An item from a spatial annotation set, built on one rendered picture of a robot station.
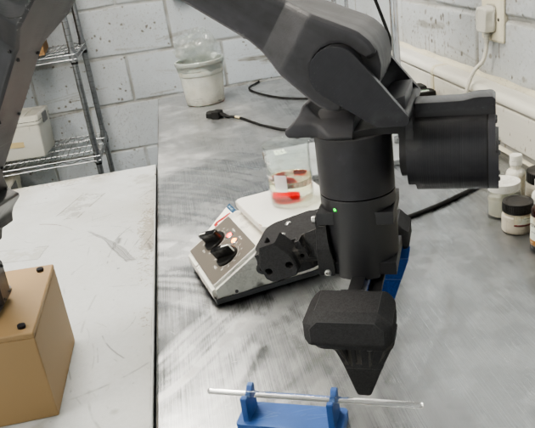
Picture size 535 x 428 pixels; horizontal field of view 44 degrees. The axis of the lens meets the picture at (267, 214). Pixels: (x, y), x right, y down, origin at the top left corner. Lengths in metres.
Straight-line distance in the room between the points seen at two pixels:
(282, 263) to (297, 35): 0.17
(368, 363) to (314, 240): 0.10
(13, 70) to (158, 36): 2.70
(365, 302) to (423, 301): 0.35
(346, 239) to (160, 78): 2.84
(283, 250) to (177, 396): 0.26
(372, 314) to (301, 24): 0.20
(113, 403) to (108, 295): 0.25
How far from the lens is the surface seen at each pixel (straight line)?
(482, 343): 0.74
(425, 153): 0.46
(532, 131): 1.19
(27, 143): 3.09
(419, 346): 0.74
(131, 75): 3.30
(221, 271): 0.84
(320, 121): 0.48
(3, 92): 0.59
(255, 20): 0.47
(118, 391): 0.74
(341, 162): 0.48
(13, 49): 0.58
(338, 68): 0.45
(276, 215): 0.86
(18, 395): 0.73
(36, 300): 0.74
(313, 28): 0.45
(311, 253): 0.51
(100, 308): 0.91
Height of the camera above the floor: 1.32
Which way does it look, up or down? 22 degrees down
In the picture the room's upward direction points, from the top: 8 degrees counter-clockwise
